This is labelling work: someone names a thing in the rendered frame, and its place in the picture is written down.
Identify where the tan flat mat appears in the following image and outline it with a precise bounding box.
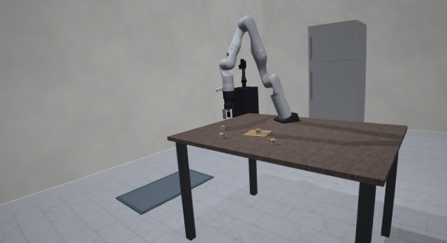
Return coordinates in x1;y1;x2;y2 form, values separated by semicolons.
244;130;272;137

